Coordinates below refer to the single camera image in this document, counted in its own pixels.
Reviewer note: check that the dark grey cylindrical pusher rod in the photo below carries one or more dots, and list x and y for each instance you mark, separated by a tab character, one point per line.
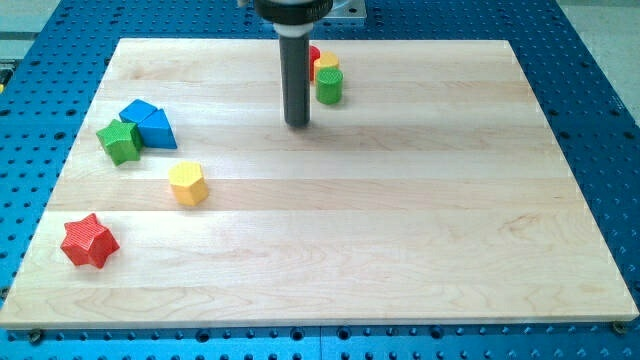
295	69

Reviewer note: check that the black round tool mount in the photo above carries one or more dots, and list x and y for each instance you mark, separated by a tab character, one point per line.
297	13

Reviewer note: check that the yellow hexagon block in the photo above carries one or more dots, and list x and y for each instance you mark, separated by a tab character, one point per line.
188	183

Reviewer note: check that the red cylinder block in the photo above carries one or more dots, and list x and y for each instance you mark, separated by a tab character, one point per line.
314	54

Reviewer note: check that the yellow cylinder block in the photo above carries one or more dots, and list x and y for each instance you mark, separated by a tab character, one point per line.
326	60

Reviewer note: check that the green cylinder block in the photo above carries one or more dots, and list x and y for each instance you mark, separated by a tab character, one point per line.
329	85

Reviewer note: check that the blue triangle block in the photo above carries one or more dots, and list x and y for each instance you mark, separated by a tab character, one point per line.
156	132

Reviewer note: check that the blue cube block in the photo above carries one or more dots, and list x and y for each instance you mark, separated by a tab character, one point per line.
137	111

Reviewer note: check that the green star block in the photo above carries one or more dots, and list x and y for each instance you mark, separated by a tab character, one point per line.
121	141

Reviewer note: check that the light wooden board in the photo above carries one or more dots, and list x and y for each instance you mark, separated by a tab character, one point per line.
434	192

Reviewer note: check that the red star block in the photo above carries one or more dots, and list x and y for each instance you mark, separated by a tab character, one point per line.
88	242

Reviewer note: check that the left board stop screw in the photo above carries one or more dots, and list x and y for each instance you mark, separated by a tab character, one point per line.
35	336

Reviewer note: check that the board stop screw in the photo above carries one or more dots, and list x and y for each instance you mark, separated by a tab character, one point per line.
619	328
35	336

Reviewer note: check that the right board stop screw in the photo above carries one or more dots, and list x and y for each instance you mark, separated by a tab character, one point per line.
619	328

